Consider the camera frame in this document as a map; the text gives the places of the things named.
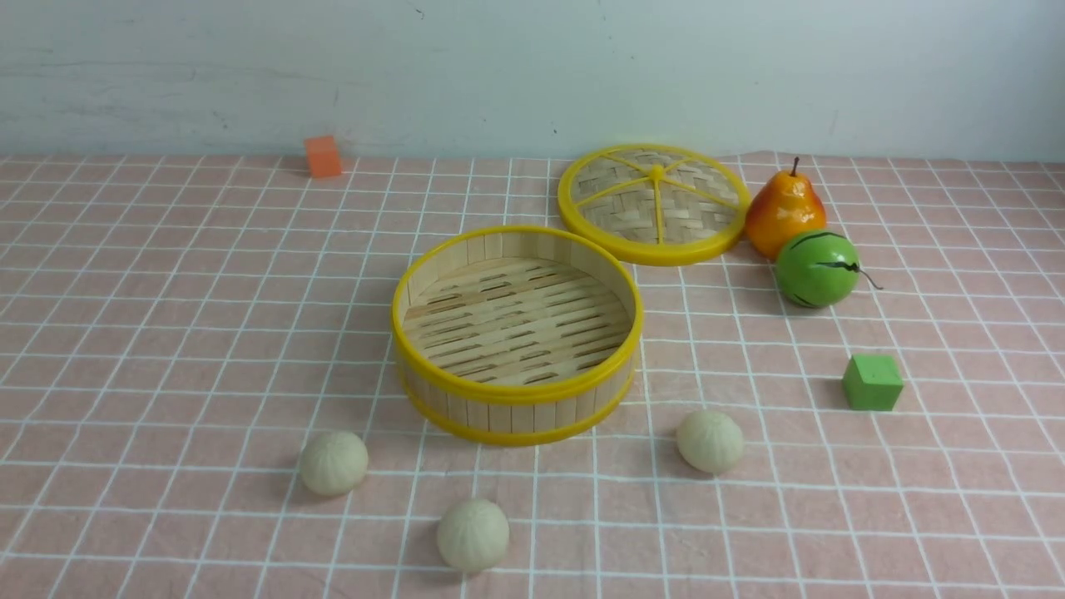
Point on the orange cube block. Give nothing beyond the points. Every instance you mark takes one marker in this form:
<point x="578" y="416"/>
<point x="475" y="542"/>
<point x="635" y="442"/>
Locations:
<point x="323" y="157"/>

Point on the yellow woven steamer lid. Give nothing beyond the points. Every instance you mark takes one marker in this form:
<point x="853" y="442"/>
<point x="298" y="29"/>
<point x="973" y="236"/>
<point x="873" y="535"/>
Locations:
<point x="653" y="204"/>

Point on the orange toy pear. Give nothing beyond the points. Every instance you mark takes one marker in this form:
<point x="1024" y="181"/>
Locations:
<point x="785" y="207"/>

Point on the yellow bamboo steamer tray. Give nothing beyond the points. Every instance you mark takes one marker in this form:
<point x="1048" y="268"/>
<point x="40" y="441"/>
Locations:
<point x="516" y="335"/>

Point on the green toy watermelon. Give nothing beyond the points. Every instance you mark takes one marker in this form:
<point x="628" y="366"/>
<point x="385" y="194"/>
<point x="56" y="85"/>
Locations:
<point x="819" y="268"/>

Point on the green cube block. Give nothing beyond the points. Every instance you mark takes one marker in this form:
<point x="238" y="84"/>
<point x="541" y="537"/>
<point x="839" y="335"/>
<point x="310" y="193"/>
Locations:
<point x="872" y="383"/>

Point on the white bun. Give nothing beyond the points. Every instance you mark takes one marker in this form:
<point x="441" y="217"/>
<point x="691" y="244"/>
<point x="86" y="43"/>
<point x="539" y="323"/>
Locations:
<point x="333" y="463"/>
<point x="473" y="535"/>
<point x="712" y="442"/>

